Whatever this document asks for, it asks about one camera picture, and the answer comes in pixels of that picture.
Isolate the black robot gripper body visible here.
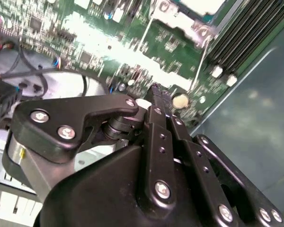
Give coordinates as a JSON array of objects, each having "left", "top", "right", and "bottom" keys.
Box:
[{"left": 34, "top": 144, "right": 215, "bottom": 227}]

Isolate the thin metal locking lever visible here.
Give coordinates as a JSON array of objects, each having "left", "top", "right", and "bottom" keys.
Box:
[
  {"left": 140, "top": 16, "right": 155, "bottom": 47},
  {"left": 188, "top": 37, "right": 210, "bottom": 93}
]

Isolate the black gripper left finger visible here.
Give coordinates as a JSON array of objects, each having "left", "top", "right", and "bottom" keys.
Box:
[{"left": 2, "top": 85, "right": 178, "bottom": 210}]

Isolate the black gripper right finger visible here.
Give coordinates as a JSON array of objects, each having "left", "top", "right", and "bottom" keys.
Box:
[{"left": 162, "top": 91, "right": 284, "bottom": 227}]

